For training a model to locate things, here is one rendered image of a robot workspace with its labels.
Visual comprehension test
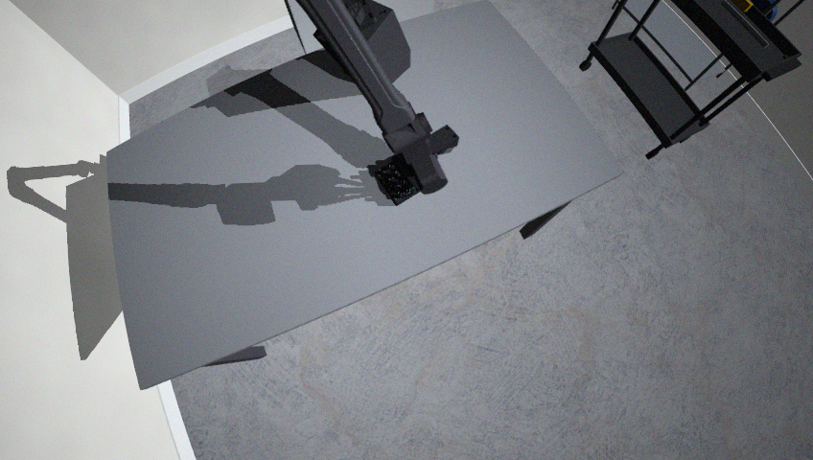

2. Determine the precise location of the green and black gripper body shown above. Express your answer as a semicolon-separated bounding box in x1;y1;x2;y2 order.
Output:
391;154;420;191

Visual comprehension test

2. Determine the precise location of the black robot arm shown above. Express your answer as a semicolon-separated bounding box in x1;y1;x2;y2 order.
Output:
295;0;459;195

